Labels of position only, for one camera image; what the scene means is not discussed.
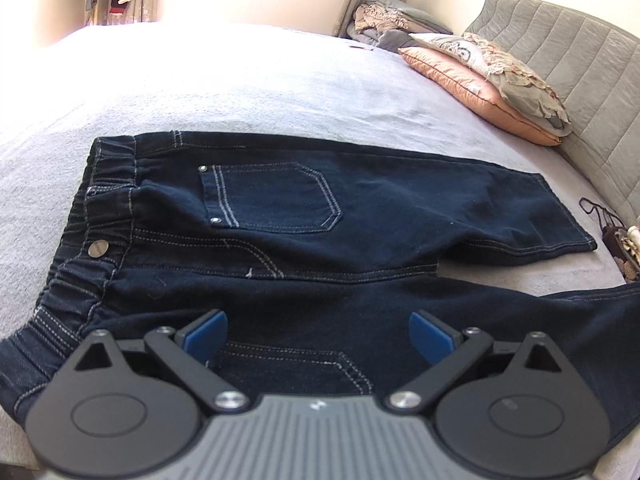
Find dark blue jeans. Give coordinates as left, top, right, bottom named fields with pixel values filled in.
left=0, top=130, right=640, bottom=451

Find black cord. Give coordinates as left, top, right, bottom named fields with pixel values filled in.
left=580, top=196, right=628, bottom=233

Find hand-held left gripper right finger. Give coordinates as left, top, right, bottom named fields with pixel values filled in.
left=384, top=309, right=568, bottom=416

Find grey quilted headboard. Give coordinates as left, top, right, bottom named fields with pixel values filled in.
left=462, top=0, right=640, bottom=241

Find brown cream ruffled garment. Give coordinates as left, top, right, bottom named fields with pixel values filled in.
left=620, top=230, right=640, bottom=273

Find grey ruffled pillow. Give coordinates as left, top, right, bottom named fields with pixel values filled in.
left=409, top=31, right=572, bottom=137

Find pink pillow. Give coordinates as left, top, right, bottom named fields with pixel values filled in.
left=398, top=46, right=563, bottom=147

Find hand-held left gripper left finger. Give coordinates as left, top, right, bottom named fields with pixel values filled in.
left=74, top=308, right=252, bottom=416

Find grey bedspread bed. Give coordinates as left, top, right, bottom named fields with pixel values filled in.
left=0, top=22, right=640, bottom=480

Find dark brown garment beige patch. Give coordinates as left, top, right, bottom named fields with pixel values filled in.
left=602, top=225, right=640, bottom=281

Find folded grey bedding pile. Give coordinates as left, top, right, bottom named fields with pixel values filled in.
left=347, top=0, right=453, bottom=52

